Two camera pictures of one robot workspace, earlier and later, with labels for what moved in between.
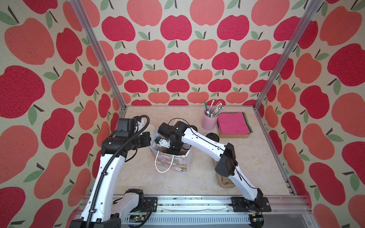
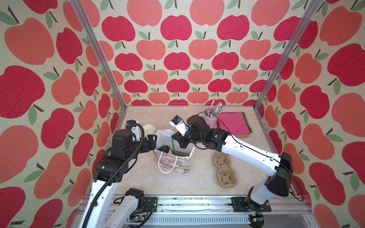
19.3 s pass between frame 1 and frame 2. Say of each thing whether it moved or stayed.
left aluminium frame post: stayed
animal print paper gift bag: stayed
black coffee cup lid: moved
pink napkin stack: stayed
